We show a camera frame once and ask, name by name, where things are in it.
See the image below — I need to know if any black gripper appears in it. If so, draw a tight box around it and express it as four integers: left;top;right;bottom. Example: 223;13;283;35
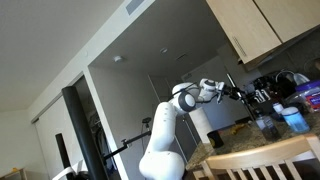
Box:
222;84;246;102

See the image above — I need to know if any black coffee machine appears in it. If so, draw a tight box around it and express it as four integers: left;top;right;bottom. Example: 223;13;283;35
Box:
244;75;298;113

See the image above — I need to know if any yellow banana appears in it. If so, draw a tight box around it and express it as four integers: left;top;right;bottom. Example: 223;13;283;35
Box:
229;123;246;135

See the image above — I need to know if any clear glass jar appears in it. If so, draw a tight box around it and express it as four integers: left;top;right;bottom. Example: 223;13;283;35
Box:
254;114;282;141

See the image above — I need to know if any black mug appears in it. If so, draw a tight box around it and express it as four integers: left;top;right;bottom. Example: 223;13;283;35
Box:
207;129;225;150

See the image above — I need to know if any clear pitcher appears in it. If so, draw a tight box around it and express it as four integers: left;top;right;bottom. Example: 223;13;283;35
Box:
275;70;310;86

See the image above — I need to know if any blue container white lid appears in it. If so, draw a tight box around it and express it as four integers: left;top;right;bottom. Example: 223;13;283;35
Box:
280;106;311;134

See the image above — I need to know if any wooden chair back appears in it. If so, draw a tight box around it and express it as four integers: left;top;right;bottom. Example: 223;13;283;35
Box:
201;133;320;180

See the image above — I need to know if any beige cabinet door with vent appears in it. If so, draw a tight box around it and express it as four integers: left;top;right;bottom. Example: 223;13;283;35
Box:
205;0;283;64

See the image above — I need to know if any clear jar purple lid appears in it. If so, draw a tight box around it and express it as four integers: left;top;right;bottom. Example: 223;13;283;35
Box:
294;79;320;114

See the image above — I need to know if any plain beige cabinet door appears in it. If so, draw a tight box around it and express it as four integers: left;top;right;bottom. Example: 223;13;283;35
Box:
253;0;320;44

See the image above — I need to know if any grey ceiling vent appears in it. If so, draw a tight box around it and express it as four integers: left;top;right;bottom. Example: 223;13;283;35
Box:
125;0;146;16

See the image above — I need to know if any tall black pole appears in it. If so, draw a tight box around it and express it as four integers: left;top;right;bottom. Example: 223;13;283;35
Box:
61;85;110;180

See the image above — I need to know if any short black pole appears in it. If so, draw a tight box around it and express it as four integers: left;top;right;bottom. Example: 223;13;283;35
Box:
54;133;75;180

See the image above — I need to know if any white bent bar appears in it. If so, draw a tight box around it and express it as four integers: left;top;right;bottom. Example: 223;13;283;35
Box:
51;159;88;180

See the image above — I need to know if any wooden side furniture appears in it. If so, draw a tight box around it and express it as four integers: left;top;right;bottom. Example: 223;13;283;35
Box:
0;167;28;180

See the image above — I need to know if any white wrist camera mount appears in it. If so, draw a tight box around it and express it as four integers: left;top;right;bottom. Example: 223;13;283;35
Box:
216;81;226;105

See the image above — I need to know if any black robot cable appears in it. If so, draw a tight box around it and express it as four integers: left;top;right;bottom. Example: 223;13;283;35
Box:
170;81;202;98

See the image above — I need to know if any black camera on tripod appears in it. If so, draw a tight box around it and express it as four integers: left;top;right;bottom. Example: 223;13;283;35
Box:
141;116;153;134

